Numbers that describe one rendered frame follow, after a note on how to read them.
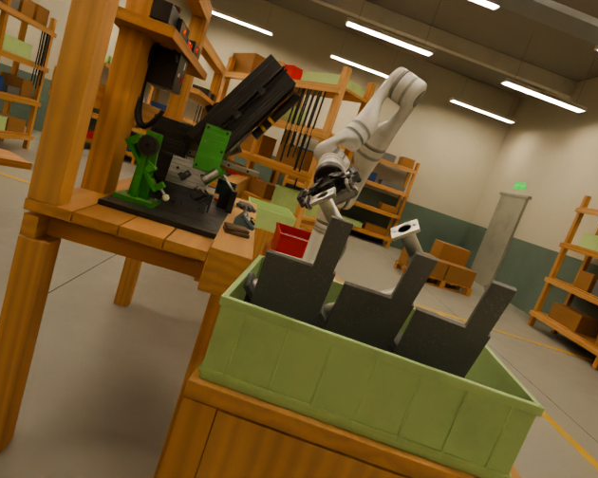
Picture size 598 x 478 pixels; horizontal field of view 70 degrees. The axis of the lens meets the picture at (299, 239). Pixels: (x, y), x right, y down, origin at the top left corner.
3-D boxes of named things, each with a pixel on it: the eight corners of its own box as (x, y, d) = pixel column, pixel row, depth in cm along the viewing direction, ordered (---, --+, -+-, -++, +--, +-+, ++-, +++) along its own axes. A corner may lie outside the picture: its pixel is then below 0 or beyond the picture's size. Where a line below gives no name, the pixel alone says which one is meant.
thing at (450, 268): (447, 282, 840) (461, 247, 827) (469, 296, 763) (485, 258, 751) (393, 266, 812) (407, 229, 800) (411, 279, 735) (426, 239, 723)
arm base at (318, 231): (323, 266, 162) (338, 225, 158) (325, 274, 153) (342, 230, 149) (299, 260, 161) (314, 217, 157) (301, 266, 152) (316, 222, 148)
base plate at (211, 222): (233, 203, 261) (234, 200, 260) (214, 239, 153) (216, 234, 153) (166, 182, 255) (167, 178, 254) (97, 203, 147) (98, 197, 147)
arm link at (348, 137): (306, 154, 119) (339, 121, 122) (326, 177, 121) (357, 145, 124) (315, 150, 112) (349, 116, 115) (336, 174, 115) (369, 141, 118)
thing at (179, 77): (180, 96, 192) (189, 63, 190) (172, 90, 175) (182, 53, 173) (153, 86, 190) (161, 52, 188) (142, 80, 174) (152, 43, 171)
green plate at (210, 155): (217, 178, 197) (231, 136, 199) (217, 175, 189) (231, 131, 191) (193, 170, 196) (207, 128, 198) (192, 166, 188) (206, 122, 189)
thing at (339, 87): (273, 279, 455) (348, 55, 417) (177, 214, 612) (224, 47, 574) (308, 282, 494) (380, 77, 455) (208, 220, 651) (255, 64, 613)
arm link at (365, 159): (388, 156, 135) (362, 147, 132) (349, 216, 152) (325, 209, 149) (383, 141, 141) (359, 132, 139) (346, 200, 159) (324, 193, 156)
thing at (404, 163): (388, 248, 1057) (421, 162, 1021) (267, 209, 1028) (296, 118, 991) (383, 244, 1111) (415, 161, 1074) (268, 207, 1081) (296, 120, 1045)
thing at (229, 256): (250, 225, 284) (257, 204, 282) (238, 302, 138) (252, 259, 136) (230, 218, 282) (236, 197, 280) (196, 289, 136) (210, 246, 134)
